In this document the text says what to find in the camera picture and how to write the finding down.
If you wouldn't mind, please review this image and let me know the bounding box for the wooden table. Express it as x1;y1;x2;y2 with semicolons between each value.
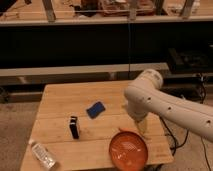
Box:
19;79;175;171

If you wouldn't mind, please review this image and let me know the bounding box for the long wooden shelf bench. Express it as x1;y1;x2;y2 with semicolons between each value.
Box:
0;62;169;77

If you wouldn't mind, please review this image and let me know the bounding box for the clear plastic water bottle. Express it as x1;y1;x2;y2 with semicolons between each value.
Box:
29;139;56;171

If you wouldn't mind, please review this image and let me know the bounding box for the black power cable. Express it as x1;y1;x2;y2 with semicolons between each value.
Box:
158;79;213;171

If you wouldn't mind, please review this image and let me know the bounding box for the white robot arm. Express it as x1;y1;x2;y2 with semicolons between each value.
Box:
124;69;213;142

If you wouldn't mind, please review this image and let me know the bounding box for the blue sponge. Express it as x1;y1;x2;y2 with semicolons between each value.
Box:
86;102;105;119

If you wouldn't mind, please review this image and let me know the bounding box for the black equipment box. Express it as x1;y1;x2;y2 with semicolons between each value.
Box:
167;47;213;74

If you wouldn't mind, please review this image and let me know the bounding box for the orange plate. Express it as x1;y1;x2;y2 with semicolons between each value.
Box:
108;129;148;171

